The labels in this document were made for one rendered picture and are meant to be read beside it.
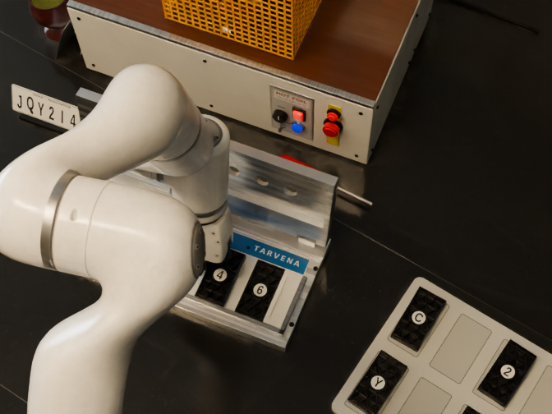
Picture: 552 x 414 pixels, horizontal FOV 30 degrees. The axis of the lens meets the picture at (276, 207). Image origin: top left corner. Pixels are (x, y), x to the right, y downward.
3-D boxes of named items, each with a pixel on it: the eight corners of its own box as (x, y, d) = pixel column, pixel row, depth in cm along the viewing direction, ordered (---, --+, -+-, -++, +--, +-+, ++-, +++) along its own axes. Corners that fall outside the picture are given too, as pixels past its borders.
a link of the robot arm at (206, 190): (158, 204, 151) (218, 220, 150) (154, 144, 141) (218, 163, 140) (177, 162, 156) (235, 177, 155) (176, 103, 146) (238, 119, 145)
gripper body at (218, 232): (158, 207, 154) (160, 250, 163) (220, 230, 152) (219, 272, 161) (180, 172, 158) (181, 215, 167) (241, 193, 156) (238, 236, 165)
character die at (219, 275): (195, 298, 168) (194, 295, 167) (218, 247, 172) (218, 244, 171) (222, 309, 167) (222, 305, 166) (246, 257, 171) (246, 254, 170)
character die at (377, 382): (347, 401, 161) (347, 398, 160) (380, 351, 165) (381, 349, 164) (373, 418, 160) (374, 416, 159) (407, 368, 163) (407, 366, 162)
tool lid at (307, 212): (75, 94, 163) (80, 86, 164) (88, 166, 179) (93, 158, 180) (334, 186, 155) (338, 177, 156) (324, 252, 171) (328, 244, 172)
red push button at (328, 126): (319, 135, 173) (319, 125, 170) (324, 126, 174) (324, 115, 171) (338, 141, 172) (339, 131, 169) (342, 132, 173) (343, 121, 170)
